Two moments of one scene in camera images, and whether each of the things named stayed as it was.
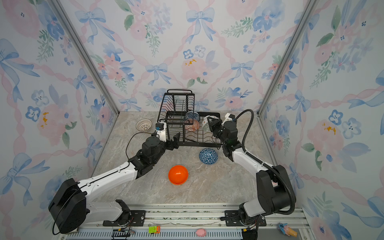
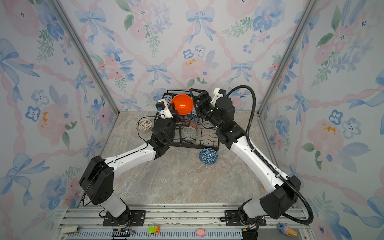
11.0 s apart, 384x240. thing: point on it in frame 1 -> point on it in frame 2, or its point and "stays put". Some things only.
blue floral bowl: [193, 115] stays put
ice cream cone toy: [286, 229] stays put
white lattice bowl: [144, 124] stays put
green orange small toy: [153, 229] stays put
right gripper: [214, 126] -> [206, 97]
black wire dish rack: [177, 112] stays put
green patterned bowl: [205, 125] -> [189, 133]
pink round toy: [201, 232] stays put
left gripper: [175, 142] -> [174, 115]
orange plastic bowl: [178, 174] -> [183, 103]
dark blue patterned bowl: [208, 156] stays put
